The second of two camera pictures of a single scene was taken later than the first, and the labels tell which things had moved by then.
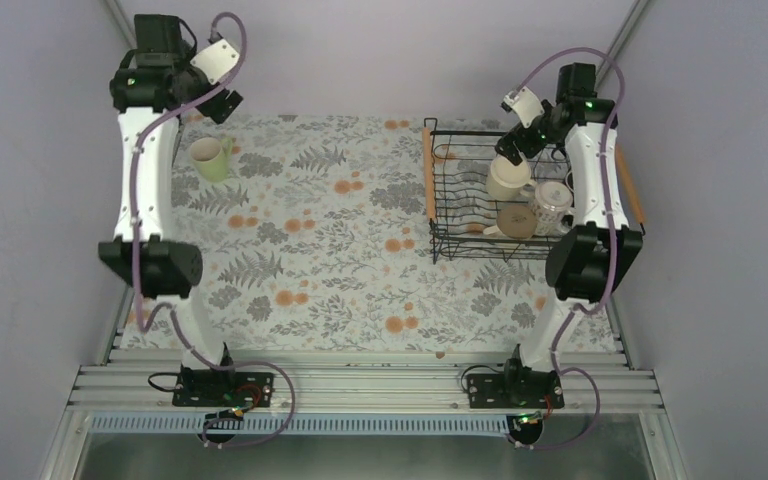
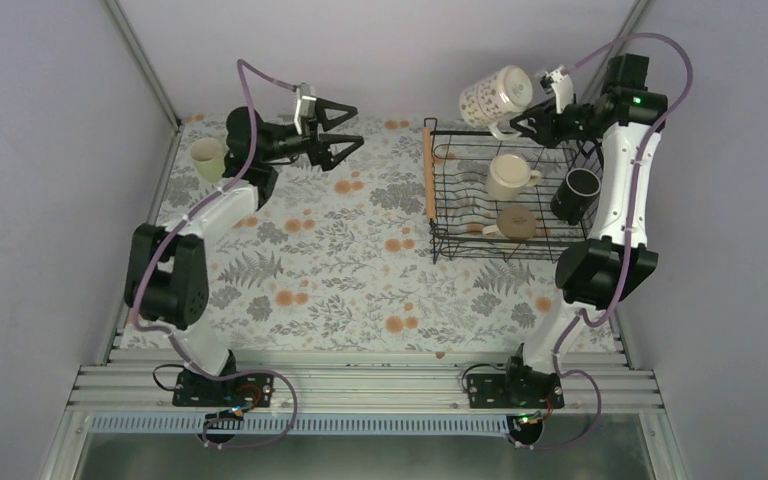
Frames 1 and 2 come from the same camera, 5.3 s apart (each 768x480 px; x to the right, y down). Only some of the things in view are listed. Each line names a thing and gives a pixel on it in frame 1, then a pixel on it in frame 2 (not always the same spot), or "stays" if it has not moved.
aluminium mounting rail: x=365 y=381 stays
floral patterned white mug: x=551 y=205 → x=494 y=99
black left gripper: x=209 y=106 → x=320 y=154
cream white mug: x=507 y=181 stays
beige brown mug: x=515 y=222 stays
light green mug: x=211 y=157 stays
